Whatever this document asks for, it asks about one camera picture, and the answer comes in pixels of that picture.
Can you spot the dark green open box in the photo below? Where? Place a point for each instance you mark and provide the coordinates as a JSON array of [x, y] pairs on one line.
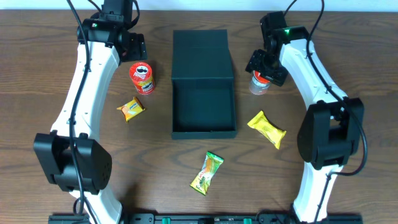
[[203, 86]]

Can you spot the red Pringles can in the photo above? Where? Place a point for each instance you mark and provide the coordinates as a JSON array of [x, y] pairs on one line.
[[141, 75]]

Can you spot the green yellow snack packet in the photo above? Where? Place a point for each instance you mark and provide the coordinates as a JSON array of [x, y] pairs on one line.
[[202, 181]]

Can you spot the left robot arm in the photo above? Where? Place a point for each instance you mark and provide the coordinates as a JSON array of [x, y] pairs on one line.
[[70, 154]]

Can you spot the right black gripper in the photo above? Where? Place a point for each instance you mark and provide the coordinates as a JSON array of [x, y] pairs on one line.
[[259, 63]]

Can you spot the silver-sided Pringles can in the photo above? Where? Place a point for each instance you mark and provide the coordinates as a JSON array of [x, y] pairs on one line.
[[258, 85]]

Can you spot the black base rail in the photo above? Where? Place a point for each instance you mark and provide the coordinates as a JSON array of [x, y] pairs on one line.
[[217, 218]]

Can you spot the orange snack packet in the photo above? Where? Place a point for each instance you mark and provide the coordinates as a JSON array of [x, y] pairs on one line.
[[131, 109]]

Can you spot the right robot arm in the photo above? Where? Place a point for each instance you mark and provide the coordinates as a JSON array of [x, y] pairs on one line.
[[331, 129]]

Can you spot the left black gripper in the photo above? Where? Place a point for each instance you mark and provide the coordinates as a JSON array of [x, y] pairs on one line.
[[137, 47]]

